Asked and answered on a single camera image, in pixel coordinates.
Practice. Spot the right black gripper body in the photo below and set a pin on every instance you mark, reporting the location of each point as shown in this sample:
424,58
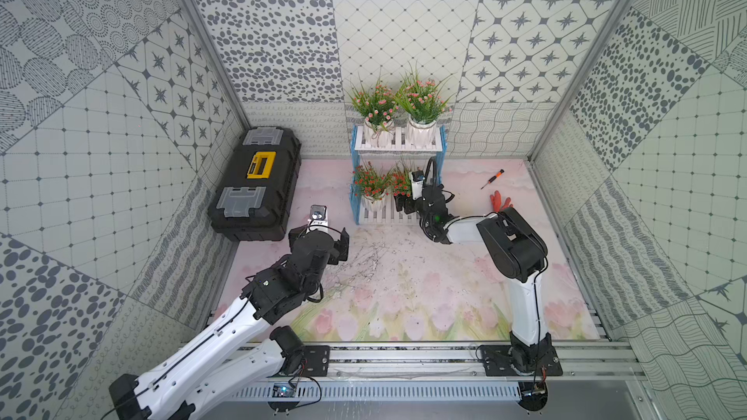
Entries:
410,205

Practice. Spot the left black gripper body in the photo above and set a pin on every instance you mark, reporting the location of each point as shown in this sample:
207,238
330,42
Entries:
337,243

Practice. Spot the red flower pot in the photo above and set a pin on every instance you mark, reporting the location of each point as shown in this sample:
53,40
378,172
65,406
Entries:
372,185
400,180

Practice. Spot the pink flower pot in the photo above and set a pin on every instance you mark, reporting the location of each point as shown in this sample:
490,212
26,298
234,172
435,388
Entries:
423,101
377,106

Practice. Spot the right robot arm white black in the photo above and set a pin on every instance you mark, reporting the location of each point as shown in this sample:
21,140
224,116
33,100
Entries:
521,256

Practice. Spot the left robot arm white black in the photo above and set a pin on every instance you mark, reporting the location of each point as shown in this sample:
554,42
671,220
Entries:
244,344

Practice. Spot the blue white two-tier rack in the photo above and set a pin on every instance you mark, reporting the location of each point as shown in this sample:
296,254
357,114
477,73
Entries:
402,149

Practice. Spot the floral pink table mat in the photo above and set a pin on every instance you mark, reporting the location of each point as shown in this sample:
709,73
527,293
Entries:
397,285

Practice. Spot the red work glove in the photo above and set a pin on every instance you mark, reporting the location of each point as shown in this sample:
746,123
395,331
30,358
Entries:
500,203

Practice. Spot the red black screwdriver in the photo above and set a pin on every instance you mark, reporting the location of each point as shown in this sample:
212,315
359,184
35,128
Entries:
493,178

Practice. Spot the black yellow toolbox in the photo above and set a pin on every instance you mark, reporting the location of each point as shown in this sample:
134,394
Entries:
254,198

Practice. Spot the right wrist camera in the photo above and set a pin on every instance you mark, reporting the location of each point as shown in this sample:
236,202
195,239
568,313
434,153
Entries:
417,179

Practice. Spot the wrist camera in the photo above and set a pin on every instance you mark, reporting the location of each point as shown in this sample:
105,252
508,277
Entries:
417,179
318,217

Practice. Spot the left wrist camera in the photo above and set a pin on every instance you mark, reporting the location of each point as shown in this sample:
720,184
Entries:
318,217

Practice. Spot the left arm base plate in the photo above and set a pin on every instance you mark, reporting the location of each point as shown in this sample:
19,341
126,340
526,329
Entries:
311,360

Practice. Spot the aluminium rail frame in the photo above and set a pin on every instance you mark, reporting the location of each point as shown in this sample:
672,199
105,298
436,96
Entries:
451,372

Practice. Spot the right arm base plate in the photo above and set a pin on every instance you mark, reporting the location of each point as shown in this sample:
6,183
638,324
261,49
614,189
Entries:
506,360

